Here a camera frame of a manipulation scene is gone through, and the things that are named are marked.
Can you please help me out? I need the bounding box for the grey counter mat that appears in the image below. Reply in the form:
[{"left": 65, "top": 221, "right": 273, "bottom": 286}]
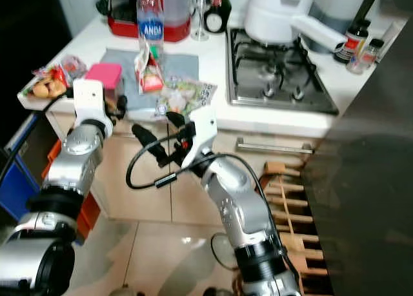
[{"left": 97, "top": 49, "right": 201, "bottom": 113}]

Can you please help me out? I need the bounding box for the long silver drawer handle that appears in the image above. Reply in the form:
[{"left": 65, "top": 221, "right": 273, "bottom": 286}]
[{"left": 236, "top": 137, "right": 318, "bottom": 157}]

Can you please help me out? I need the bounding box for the wooden slatted shoe rack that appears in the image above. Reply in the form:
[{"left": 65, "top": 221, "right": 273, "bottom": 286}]
[{"left": 234, "top": 161, "right": 337, "bottom": 296}]

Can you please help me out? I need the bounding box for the steel gas hob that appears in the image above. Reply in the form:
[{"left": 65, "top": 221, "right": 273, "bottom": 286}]
[{"left": 226, "top": 28, "right": 340, "bottom": 115}]

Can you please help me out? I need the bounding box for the clear blue label water bottle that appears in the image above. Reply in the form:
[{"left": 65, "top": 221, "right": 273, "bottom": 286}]
[{"left": 136, "top": 0, "right": 165, "bottom": 59}]

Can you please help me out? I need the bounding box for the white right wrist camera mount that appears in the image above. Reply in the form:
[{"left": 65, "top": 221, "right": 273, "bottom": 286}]
[{"left": 179, "top": 106, "right": 219, "bottom": 172}]

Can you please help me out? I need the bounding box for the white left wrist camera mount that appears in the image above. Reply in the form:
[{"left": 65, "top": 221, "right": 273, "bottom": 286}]
[{"left": 72, "top": 79, "right": 114, "bottom": 139}]

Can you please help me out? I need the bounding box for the dark grey fridge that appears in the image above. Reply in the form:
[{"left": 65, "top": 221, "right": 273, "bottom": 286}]
[{"left": 299, "top": 54, "right": 413, "bottom": 296}]

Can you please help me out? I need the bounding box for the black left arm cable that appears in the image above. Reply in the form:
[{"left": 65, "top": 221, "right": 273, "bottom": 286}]
[{"left": 0, "top": 93, "right": 76, "bottom": 181}]

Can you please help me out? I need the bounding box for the pink box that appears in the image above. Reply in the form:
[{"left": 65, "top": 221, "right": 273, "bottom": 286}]
[{"left": 86, "top": 63, "right": 124, "bottom": 91}]

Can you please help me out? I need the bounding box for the blue storage bin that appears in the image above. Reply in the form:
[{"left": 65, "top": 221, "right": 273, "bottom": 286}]
[{"left": 0, "top": 112, "right": 43, "bottom": 223}]

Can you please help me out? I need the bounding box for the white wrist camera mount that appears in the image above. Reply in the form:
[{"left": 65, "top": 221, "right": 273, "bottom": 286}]
[
  {"left": 72, "top": 79, "right": 114, "bottom": 139},
  {"left": 179, "top": 106, "right": 219, "bottom": 172}
]

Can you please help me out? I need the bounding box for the red black kitchen appliance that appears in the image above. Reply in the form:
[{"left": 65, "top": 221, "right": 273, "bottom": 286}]
[{"left": 100, "top": 0, "right": 192, "bottom": 43}]

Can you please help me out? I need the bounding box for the small glass jar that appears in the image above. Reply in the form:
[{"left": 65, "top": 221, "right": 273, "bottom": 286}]
[{"left": 347, "top": 38, "right": 385, "bottom": 76}]

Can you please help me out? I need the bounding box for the red label sauce bottle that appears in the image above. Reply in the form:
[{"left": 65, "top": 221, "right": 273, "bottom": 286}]
[{"left": 336, "top": 19, "right": 372, "bottom": 65}]

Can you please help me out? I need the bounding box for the red white snack bag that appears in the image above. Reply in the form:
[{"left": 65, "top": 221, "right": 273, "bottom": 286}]
[{"left": 134, "top": 44, "right": 166, "bottom": 94}]

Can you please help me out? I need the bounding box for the clear bag of buns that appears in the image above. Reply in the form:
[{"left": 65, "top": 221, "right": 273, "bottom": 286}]
[{"left": 30, "top": 54, "right": 88, "bottom": 101}]

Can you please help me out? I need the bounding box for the dark glass bottle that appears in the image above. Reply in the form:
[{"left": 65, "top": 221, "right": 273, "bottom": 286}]
[{"left": 203, "top": 0, "right": 232, "bottom": 34}]

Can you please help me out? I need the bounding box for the clear wine glass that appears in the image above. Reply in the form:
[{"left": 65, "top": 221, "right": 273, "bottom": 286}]
[{"left": 193, "top": 0, "right": 211, "bottom": 34}]

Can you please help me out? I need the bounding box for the grey round appliance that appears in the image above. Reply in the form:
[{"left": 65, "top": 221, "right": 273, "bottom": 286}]
[{"left": 302, "top": 0, "right": 379, "bottom": 53}]

